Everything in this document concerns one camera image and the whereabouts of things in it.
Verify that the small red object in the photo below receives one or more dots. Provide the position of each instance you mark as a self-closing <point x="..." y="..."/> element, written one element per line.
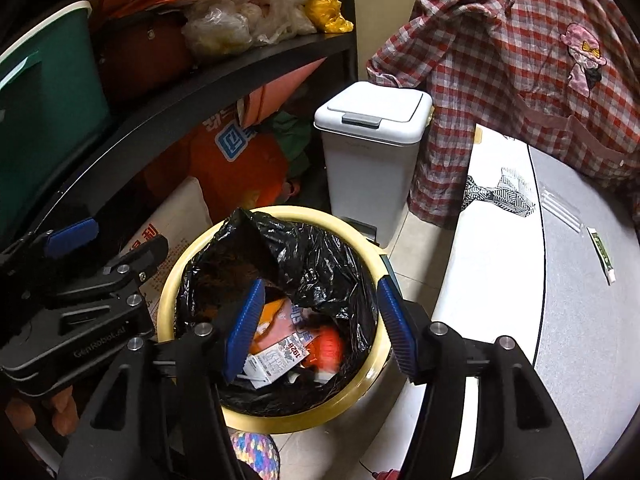
<point x="387" y="474"/>

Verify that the white board with striped drawing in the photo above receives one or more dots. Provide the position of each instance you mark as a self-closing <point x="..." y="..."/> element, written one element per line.
<point x="490" y="240"/>

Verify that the clear straw wrappers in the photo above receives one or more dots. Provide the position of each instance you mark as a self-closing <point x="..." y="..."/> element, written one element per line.
<point x="562" y="210"/>

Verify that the black plastic bin liner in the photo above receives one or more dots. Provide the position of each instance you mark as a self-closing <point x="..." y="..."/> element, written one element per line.
<point x="320" y="255"/>

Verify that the yellow plastic bag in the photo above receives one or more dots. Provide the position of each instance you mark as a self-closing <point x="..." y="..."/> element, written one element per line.
<point x="327" y="12"/>

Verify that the colourful knitted slipper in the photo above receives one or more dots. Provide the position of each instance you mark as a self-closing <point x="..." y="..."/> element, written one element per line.
<point x="255" y="455"/>

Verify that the pile of clear plastic bags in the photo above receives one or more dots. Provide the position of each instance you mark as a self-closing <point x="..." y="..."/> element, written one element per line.
<point x="225" y="25"/>

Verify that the white printed carton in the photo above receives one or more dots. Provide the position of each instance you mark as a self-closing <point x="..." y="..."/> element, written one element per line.
<point x="270" y="362"/>

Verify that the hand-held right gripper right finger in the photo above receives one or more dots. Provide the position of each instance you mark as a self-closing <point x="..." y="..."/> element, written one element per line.
<point x="395" y="330"/>

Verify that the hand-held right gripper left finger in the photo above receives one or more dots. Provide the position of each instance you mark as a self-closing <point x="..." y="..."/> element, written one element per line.
<point x="245" y="330"/>

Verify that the yellow round waste basket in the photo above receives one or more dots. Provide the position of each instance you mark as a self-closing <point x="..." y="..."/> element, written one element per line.
<point x="295" y="422"/>

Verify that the dark brown round container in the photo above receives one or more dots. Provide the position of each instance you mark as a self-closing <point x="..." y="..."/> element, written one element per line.
<point x="145" y="60"/>

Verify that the orange sack with blue label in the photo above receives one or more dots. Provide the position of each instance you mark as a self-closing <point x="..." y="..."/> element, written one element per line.
<point x="250" y="160"/>

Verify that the white sack with red print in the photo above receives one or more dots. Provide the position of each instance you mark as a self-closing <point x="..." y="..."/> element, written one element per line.
<point x="185" y="210"/>

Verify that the orange snack packet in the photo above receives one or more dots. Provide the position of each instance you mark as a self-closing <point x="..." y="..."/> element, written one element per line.
<point x="272" y="315"/>

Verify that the red checked smock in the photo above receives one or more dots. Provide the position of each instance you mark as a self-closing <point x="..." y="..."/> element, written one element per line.
<point x="500" y="60"/>

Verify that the white pedal bin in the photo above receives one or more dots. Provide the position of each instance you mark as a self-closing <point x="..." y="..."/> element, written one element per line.
<point x="370" y="160"/>

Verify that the grey table mat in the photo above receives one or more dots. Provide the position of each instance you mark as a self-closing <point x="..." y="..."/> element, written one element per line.
<point x="575" y="335"/>

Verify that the black shelf rack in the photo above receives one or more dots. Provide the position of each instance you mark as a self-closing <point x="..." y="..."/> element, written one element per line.
<point x="250" y="62"/>

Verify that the green and white small packet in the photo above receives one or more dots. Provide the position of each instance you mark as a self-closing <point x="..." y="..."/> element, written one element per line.
<point x="602" y="257"/>

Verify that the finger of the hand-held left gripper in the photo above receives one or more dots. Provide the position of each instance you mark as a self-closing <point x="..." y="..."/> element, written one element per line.
<point x="145" y="255"/>
<point x="72" y="237"/>

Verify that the salmon cardboard box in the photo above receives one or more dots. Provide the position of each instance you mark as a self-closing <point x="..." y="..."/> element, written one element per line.
<point x="280" y="95"/>

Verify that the green cloth bag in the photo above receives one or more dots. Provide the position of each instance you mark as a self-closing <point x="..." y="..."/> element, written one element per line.
<point x="295" y="140"/>

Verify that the person's left hand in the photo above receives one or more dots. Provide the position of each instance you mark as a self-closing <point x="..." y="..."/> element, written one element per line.
<point x="62" y="410"/>

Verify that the green storage bin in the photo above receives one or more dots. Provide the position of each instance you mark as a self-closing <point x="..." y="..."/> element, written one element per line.
<point x="45" y="110"/>

